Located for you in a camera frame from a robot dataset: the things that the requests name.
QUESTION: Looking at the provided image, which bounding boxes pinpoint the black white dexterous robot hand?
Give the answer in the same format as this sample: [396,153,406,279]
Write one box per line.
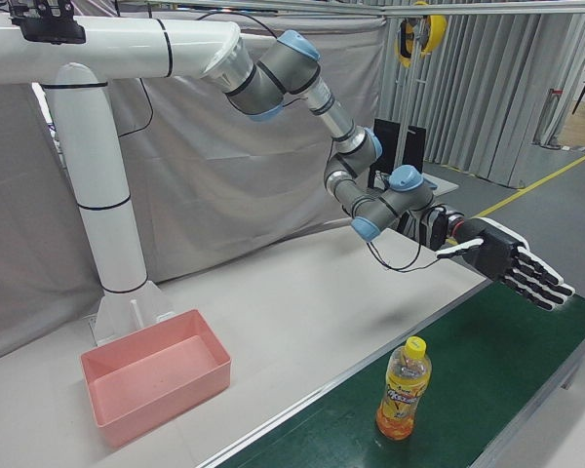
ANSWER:
[436,217,577,312]

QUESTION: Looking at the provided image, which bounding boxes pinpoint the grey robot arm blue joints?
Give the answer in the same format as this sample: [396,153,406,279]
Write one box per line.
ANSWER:
[208,28,438,244]

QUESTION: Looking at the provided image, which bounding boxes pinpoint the pink plastic basket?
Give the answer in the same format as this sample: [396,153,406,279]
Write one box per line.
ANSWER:
[80,308,233,449]

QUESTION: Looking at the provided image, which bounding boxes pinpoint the small grey desk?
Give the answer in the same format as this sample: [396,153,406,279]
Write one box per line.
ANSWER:
[370,169,460,198]

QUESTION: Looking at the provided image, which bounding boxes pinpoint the green conveyor belt aluminium rails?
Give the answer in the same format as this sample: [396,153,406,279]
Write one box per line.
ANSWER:
[194,279,585,468]

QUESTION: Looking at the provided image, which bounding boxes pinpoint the black computer monitor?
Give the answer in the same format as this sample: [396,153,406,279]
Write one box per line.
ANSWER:
[371,118,427,189]

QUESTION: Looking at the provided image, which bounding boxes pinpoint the grey pleated curtain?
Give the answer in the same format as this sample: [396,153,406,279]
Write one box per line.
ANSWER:
[379,12,585,190]

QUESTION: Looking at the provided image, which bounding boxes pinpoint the orange juice bottle yellow cap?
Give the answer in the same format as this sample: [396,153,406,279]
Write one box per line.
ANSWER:
[374,335,429,442]

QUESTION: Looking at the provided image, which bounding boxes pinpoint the grey cloth backdrop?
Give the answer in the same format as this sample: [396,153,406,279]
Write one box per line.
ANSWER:
[0,9,387,368]

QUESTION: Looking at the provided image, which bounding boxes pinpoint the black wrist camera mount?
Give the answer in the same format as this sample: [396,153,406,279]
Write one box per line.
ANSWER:
[417,204,465,250]

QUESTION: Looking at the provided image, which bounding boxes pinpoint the thin black hand cable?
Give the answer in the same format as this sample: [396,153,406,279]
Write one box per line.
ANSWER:
[366,232,443,275]

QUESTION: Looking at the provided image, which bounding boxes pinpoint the yellow cable reel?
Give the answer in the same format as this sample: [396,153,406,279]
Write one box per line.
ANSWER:
[394,13,449,69]

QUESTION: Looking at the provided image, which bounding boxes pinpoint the aluminium frame beam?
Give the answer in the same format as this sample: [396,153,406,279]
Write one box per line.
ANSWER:
[114,0,585,21]

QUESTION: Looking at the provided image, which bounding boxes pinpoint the black cable on backdrop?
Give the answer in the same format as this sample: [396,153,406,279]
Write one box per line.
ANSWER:
[116,76,154,138]

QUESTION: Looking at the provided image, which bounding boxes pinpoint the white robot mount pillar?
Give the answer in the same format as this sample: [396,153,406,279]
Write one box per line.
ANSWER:
[0,11,243,348]

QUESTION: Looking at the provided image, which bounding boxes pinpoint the black overhead camera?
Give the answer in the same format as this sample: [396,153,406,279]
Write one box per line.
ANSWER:
[7,0,88,47]

